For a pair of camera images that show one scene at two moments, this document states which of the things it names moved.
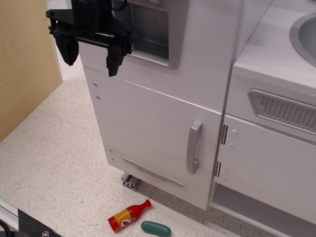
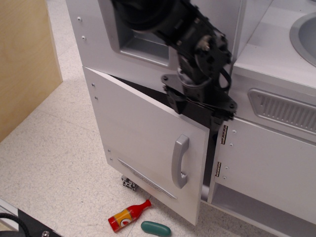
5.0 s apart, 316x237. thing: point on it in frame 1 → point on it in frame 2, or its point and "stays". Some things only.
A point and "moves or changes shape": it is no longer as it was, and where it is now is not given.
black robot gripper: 91,21 → 202,59
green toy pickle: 155,228 stays
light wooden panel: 29,68 stays
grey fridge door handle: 192,164 → 180,145
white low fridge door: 144,134 moves or changes shape
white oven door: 276,167 stays
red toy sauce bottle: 128,216 stays
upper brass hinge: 224,134 stays
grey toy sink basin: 302,37 stays
